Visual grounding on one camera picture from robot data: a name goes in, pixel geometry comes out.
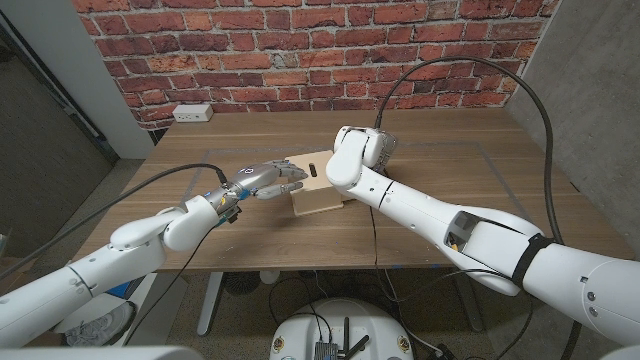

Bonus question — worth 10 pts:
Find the red brick printed backdrop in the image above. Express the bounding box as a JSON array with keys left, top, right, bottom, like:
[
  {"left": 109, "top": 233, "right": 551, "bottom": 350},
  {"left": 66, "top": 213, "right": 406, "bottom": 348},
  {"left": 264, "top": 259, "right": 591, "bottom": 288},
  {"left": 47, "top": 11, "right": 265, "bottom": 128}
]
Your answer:
[{"left": 71, "top": 0, "right": 561, "bottom": 131}]

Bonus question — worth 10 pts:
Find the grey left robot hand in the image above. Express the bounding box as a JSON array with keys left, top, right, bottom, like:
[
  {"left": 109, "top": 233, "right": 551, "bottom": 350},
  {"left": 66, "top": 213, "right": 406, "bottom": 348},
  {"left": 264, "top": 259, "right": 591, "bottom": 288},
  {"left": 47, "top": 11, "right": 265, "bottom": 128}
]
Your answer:
[{"left": 202, "top": 158, "right": 310, "bottom": 217}]

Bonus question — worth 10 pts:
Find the grey table leg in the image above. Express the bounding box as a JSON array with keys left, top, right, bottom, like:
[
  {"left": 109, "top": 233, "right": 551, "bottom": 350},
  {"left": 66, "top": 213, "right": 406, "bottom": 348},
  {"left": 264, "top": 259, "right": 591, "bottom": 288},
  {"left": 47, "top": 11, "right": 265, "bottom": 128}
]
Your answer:
[{"left": 452, "top": 272, "right": 485, "bottom": 333}]

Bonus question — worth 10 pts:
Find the wooden box with slotted lid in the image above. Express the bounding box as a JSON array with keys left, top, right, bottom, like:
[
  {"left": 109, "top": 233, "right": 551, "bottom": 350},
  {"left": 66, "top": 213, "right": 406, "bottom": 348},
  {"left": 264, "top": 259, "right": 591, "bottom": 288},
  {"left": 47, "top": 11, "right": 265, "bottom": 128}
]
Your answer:
[{"left": 284, "top": 149, "right": 346, "bottom": 217}]

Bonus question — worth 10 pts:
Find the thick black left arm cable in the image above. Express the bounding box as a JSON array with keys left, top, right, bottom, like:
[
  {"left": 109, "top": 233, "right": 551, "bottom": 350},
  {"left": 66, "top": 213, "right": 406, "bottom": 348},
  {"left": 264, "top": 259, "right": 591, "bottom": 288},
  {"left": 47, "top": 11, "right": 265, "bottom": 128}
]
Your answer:
[{"left": 0, "top": 162, "right": 230, "bottom": 281}]

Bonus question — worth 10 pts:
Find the white floor cable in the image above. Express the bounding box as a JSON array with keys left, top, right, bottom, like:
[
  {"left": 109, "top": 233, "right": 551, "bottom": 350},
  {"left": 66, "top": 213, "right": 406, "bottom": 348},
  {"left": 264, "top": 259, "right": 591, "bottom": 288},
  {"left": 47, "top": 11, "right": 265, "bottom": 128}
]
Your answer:
[{"left": 383, "top": 268, "right": 444, "bottom": 357}]

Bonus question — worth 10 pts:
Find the black round floor fan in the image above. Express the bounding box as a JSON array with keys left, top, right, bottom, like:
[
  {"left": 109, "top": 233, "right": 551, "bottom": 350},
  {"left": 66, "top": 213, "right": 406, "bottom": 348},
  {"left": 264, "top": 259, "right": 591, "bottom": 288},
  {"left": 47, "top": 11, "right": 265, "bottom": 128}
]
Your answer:
[{"left": 223, "top": 271, "right": 261, "bottom": 296}]

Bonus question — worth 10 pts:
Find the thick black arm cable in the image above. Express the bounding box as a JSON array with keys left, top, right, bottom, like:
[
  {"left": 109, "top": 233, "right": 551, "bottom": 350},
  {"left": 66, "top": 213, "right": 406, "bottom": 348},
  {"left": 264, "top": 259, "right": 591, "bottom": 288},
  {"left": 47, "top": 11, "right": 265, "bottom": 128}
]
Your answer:
[
  {"left": 0, "top": 162, "right": 230, "bottom": 281},
  {"left": 373, "top": 55, "right": 584, "bottom": 360}
]

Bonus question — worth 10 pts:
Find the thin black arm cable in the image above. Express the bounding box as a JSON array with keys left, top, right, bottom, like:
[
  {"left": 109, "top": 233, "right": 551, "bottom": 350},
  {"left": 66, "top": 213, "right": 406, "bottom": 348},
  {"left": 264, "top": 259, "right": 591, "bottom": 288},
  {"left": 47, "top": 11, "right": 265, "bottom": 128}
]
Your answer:
[
  {"left": 368, "top": 205, "right": 536, "bottom": 360},
  {"left": 122, "top": 224, "right": 216, "bottom": 347}
]

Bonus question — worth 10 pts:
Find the blue floor object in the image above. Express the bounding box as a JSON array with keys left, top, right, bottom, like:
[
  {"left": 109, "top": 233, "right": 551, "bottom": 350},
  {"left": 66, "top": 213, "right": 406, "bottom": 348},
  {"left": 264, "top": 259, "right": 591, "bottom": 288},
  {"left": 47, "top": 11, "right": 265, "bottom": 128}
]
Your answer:
[{"left": 107, "top": 279, "right": 146, "bottom": 300}]

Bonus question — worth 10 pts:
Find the white power outlet strip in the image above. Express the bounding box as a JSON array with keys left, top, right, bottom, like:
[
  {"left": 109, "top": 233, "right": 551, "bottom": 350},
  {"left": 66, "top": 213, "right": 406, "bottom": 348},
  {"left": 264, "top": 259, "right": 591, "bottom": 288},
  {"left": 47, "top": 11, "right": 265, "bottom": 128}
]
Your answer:
[{"left": 171, "top": 103, "right": 214, "bottom": 124}]

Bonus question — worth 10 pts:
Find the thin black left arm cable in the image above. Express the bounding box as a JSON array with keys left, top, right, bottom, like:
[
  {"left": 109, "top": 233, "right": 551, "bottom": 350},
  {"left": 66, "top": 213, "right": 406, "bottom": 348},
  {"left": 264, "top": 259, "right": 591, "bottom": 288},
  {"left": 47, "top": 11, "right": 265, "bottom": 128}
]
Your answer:
[{"left": 122, "top": 224, "right": 216, "bottom": 347}]

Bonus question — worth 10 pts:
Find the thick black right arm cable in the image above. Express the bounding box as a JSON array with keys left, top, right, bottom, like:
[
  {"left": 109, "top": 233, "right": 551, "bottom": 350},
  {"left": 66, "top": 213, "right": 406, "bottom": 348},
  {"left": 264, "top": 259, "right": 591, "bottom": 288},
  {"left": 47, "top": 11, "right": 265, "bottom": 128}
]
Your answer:
[{"left": 373, "top": 55, "right": 584, "bottom": 360}]

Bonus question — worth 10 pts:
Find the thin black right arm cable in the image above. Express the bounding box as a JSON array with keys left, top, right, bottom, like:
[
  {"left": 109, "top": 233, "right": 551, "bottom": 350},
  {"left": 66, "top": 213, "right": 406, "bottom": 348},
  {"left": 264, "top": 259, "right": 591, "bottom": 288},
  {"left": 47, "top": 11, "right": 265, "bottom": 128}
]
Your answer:
[{"left": 368, "top": 205, "right": 536, "bottom": 360}]

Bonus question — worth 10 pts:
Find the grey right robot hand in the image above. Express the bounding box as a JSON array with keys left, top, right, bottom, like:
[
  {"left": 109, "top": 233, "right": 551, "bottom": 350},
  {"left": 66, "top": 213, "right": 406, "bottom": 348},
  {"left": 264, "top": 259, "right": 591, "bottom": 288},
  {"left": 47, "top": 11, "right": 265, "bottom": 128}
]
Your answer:
[{"left": 372, "top": 129, "right": 399, "bottom": 174}]

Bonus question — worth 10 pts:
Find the grey sneaker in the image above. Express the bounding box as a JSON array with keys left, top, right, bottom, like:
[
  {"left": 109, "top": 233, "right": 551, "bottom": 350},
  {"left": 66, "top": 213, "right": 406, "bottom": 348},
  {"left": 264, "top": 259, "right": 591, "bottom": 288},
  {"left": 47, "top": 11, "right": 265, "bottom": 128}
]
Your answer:
[{"left": 62, "top": 301, "right": 136, "bottom": 348}]

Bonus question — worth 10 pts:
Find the white table leg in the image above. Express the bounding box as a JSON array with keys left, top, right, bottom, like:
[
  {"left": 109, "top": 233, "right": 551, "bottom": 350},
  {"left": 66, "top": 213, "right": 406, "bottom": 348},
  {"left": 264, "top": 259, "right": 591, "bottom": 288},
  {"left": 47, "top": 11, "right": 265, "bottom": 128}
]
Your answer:
[{"left": 197, "top": 271, "right": 225, "bottom": 336}]

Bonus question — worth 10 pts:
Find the white robot chest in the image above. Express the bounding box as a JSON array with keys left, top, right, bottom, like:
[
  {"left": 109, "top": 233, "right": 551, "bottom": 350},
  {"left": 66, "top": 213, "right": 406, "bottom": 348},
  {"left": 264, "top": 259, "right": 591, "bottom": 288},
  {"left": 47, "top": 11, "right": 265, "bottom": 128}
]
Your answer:
[{"left": 0, "top": 344, "right": 204, "bottom": 360}]

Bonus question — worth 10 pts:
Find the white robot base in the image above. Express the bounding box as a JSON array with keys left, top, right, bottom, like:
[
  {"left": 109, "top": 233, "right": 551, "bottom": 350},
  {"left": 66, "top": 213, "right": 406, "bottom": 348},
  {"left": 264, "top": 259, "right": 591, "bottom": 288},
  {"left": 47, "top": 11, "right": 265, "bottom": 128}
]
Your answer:
[{"left": 268, "top": 298, "right": 415, "bottom": 360}]

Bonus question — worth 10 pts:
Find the black electronics box with antennas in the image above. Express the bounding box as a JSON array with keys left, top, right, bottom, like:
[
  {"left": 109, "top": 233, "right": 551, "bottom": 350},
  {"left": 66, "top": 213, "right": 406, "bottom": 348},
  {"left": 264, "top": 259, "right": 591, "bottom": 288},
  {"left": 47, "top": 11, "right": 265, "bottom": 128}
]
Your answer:
[{"left": 313, "top": 315, "right": 371, "bottom": 360}]

